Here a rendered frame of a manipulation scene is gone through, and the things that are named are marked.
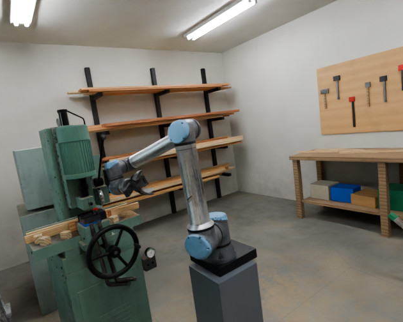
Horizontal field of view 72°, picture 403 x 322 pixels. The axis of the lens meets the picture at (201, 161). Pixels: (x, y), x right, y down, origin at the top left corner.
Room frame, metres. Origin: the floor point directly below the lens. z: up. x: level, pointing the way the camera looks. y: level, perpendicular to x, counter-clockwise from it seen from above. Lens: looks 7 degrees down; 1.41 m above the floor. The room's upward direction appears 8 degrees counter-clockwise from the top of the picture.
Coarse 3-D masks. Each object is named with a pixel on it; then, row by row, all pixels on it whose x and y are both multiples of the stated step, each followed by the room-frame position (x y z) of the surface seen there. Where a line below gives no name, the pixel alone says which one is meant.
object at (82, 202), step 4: (80, 196) 1.70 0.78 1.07; (88, 196) 1.67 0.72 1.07; (92, 196) 1.65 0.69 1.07; (76, 200) 1.70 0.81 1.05; (80, 200) 1.64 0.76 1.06; (84, 200) 1.62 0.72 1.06; (88, 200) 1.63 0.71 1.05; (92, 200) 1.64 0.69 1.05; (80, 204) 1.65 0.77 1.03; (84, 204) 1.61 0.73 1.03; (88, 204) 1.63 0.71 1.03; (84, 208) 1.61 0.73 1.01; (88, 208) 1.62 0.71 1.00
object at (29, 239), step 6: (132, 204) 1.84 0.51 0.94; (138, 204) 1.87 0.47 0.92; (114, 210) 1.76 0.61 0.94; (120, 210) 1.78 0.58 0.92; (126, 210) 1.81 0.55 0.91; (54, 228) 1.54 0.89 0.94; (60, 228) 1.55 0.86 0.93; (66, 228) 1.57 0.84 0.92; (30, 234) 1.47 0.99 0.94; (42, 234) 1.49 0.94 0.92; (48, 234) 1.51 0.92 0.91; (54, 234) 1.53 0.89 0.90; (30, 240) 1.46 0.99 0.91
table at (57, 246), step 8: (136, 216) 1.69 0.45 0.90; (128, 224) 1.65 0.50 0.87; (136, 224) 1.68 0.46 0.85; (72, 232) 1.54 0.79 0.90; (112, 232) 1.53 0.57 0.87; (56, 240) 1.44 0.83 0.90; (64, 240) 1.42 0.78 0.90; (72, 240) 1.44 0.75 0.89; (80, 240) 1.47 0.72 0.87; (32, 248) 1.37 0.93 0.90; (40, 248) 1.36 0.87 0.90; (48, 248) 1.37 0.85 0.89; (56, 248) 1.39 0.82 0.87; (64, 248) 1.42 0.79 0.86; (72, 248) 1.44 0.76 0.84; (40, 256) 1.34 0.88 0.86; (48, 256) 1.37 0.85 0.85
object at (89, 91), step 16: (96, 96) 3.72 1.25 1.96; (208, 96) 5.11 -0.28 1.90; (96, 112) 3.96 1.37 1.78; (160, 112) 4.53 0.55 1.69; (208, 112) 4.48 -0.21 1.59; (224, 112) 4.67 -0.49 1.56; (96, 128) 3.53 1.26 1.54; (112, 128) 3.69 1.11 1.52; (128, 128) 4.13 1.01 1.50; (160, 128) 4.52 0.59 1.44; (208, 128) 5.13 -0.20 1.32; (208, 144) 4.44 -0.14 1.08; (224, 144) 4.67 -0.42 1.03; (176, 176) 4.46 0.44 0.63; (208, 176) 4.54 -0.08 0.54; (160, 192) 3.92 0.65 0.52
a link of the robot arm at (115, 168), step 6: (108, 162) 1.67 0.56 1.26; (114, 162) 1.68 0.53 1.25; (120, 162) 1.73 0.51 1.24; (108, 168) 1.66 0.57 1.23; (114, 168) 1.67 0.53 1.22; (120, 168) 1.70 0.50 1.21; (126, 168) 1.75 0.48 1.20; (108, 174) 1.67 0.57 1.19; (114, 174) 1.66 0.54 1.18; (120, 174) 1.68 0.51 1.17; (114, 180) 1.66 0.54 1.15
